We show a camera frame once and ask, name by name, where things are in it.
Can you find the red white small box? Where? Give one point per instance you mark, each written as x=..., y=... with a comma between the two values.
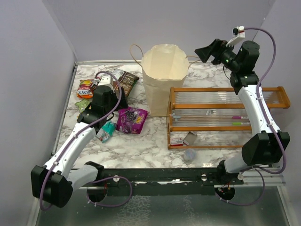
x=176, y=142

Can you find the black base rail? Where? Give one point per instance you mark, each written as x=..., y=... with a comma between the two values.
x=98, y=193

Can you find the orange snack packet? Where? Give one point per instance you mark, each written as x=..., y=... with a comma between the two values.
x=86, y=88

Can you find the aluminium frame rail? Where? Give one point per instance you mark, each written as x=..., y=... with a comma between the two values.
x=263, y=177

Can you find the teal foil snack packet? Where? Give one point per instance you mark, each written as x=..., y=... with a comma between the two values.
x=106, y=131

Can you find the light green snack packet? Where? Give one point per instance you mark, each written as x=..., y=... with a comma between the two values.
x=82, y=104

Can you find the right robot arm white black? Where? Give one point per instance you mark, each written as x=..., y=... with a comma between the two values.
x=268, y=142

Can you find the purple snack packet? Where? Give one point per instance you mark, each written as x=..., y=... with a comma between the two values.
x=131, y=120

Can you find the grey open small carton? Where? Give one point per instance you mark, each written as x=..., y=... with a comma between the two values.
x=190, y=138

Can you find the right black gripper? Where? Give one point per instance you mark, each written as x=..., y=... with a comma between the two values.
x=216, y=49

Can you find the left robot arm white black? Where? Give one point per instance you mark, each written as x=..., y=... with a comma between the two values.
x=55, y=181

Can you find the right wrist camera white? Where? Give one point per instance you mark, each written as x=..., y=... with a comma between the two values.
x=238, y=36

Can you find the wooden tiered rack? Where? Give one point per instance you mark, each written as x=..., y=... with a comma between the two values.
x=208, y=112

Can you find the dark brown snack bag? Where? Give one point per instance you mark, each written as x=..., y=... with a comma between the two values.
x=127, y=82

